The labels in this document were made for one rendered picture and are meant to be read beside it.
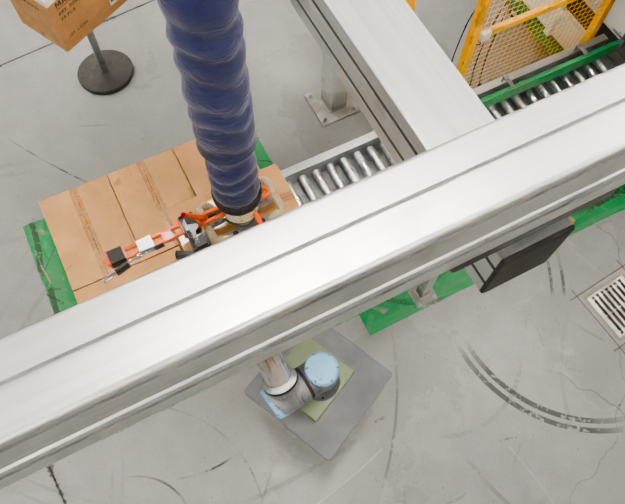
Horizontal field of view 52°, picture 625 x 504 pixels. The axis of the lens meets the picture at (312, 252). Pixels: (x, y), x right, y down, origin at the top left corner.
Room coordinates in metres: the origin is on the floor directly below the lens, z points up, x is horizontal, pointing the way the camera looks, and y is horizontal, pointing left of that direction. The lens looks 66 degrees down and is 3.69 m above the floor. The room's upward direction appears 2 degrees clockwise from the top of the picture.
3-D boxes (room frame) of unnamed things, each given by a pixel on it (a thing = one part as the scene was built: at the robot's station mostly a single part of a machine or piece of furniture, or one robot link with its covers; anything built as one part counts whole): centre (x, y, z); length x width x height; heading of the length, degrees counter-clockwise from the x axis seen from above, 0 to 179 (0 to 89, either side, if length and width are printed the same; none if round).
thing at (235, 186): (1.41, 0.35, 1.68); 0.22 x 0.22 x 1.04
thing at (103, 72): (3.01, 1.54, 0.31); 0.40 x 0.40 x 0.62
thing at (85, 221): (1.51, 0.77, 0.34); 1.20 x 1.00 x 0.40; 119
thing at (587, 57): (2.55, -1.15, 0.60); 1.60 x 0.10 x 0.09; 119
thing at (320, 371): (0.65, -0.05, 0.99); 0.17 x 0.15 x 0.18; 126
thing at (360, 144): (2.42, -0.81, 0.50); 2.31 x 0.05 x 0.19; 119
